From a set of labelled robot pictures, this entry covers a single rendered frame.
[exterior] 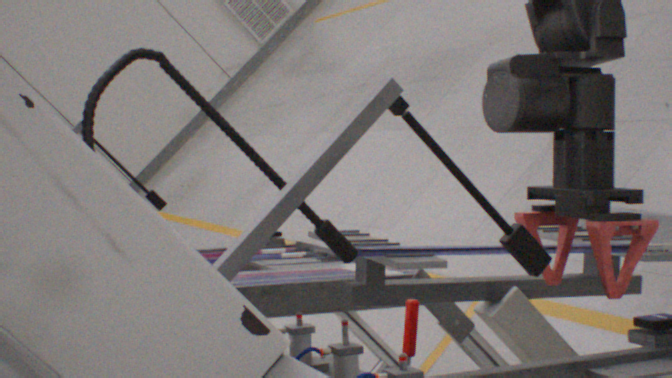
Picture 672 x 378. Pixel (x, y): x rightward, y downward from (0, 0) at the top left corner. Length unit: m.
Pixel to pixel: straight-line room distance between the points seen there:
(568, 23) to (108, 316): 0.64
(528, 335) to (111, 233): 1.18
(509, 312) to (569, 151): 0.59
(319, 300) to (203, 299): 1.49
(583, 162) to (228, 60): 7.93
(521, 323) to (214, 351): 1.13
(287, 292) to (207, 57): 6.95
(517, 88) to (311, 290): 1.06
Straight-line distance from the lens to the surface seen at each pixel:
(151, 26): 8.71
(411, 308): 1.12
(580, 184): 0.99
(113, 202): 0.45
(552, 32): 1.02
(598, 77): 1.00
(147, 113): 8.65
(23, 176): 0.44
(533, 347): 1.59
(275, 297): 1.91
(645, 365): 1.31
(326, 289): 1.95
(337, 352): 0.90
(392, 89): 0.83
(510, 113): 0.95
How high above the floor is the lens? 1.57
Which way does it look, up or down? 18 degrees down
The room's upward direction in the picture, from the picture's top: 43 degrees counter-clockwise
